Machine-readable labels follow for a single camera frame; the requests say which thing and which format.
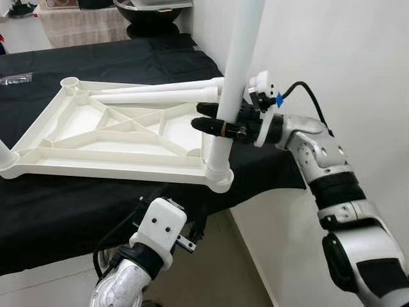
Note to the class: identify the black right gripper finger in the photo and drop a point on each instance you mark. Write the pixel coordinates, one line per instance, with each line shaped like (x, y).
(214, 128)
(208, 109)

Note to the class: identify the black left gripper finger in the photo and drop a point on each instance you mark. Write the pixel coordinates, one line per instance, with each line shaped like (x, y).
(199, 225)

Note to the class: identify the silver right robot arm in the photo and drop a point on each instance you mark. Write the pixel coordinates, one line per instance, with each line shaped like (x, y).
(345, 211)

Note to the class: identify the white plastic table top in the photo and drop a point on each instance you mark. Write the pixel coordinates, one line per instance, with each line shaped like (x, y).
(128, 128)

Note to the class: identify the large black round bowl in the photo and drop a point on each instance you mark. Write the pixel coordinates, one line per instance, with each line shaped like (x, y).
(153, 16)

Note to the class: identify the black tablecloth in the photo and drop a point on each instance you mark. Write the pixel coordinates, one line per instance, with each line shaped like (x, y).
(64, 211)

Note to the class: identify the beige woven mat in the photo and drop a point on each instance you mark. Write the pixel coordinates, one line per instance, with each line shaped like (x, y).
(83, 25)

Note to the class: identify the red patterned box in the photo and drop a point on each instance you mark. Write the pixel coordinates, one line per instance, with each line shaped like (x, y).
(54, 3)

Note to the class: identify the clear tape strip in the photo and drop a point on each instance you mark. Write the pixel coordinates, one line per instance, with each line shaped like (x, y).
(16, 78)

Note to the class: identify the black stand base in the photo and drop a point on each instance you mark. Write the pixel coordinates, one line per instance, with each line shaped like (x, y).
(19, 9)

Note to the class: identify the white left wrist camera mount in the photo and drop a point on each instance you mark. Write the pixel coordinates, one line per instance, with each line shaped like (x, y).
(160, 227)

